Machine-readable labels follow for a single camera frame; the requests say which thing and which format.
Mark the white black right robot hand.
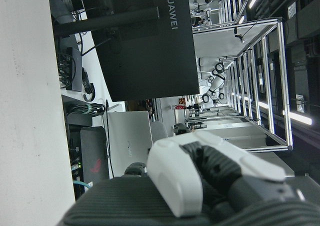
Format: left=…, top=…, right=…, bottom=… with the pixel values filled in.
left=57, top=130, right=320, bottom=226

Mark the silver Huawei laptop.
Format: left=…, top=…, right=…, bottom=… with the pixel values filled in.
left=107, top=110, right=153, bottom=180

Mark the black ROG computer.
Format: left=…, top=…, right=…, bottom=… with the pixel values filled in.
left=79, top=125, right=111, bottom=185

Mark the black Huawei monitor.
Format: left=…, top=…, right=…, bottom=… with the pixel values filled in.
left=47, top=0, right=201, bottom=102

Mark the black dock box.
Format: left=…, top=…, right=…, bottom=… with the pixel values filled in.
left=66, top=46, right=84, bottom=92

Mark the teal network cable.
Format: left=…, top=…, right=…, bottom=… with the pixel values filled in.
left=72, top=180, right=94, bottom=191

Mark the black cable bundle green tie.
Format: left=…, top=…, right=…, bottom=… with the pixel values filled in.
left=66, top=102, right=106, bottom=117

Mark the aluminium frame cage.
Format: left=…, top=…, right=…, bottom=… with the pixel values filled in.
left=192, top=17, right=293, bottom=152

